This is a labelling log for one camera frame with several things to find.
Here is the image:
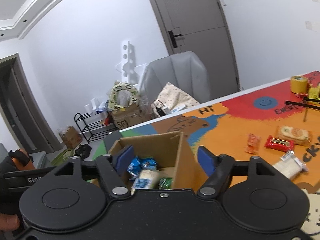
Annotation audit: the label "blue cookie packet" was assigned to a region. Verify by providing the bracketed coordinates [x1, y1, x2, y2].
[127, 156, 157, 180]

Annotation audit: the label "long white cake package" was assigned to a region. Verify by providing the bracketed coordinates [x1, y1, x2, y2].
[131, 170, 161, 190]

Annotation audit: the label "orange small snack packet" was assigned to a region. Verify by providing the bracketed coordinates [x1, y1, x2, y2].
[245, 134, 261, 154]

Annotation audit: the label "dark green snack packet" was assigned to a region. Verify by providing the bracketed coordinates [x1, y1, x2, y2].
[159, 178, 172, 190]

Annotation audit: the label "red candy bar packet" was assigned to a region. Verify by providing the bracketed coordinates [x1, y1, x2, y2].
[265, 135, 295, 152]

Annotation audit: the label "square white cake package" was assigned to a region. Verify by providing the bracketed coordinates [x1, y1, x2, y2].
[273, 150, 309, 180]

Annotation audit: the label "person's left hand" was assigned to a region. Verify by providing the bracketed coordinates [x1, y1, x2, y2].
[0, 148, 34, 231]

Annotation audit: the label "black wallet on table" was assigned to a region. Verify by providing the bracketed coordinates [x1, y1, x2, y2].
[103, 131, 123, 153]

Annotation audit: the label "black shoes on floor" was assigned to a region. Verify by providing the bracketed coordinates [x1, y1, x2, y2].
[74, 144, 92, 159]

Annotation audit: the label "small cardboard box on floor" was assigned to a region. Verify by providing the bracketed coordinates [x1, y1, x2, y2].
[58, 126, 82, 149]

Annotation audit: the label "panda pattern neck pillow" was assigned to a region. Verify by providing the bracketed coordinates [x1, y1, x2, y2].
[108, 81, 140, 111]

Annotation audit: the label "dotted beige cushion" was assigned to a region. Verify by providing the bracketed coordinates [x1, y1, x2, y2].
[154, 82, 200, 113]

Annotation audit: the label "colourful cartoon table mat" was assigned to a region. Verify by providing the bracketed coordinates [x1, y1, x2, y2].
[92, 70, 320, 239]

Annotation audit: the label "grey chair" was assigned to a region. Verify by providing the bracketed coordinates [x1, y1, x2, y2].
[139, 51, 213, 103]

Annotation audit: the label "beige cracker package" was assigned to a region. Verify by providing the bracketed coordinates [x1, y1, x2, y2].
[276, 126, 312, 146]

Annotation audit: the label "black metal rack rod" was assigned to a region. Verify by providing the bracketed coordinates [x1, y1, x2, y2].
[285, 97, 320, 122]

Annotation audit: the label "yellow tape roll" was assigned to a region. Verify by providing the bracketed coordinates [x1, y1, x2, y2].
[290, 76, 309, 94]

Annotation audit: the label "yellow hair claw clip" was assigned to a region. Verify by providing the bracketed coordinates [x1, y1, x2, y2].
[308, 83, 320, 100]

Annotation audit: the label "grey door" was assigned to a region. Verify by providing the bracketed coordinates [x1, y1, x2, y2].
[150, 0, 239, 98]

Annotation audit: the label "black wire shoe rack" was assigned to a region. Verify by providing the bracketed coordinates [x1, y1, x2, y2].
[74, 113, 117, 144]

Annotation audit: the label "white charger with cables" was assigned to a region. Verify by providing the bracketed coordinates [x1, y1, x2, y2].
[151, 99, 186, 117]

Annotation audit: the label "white wall shelf bracket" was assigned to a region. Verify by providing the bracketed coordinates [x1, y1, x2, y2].
[115, 40, 147, 87]

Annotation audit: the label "black door handle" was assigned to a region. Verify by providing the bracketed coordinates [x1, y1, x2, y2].
[168, 30, 182, 49]

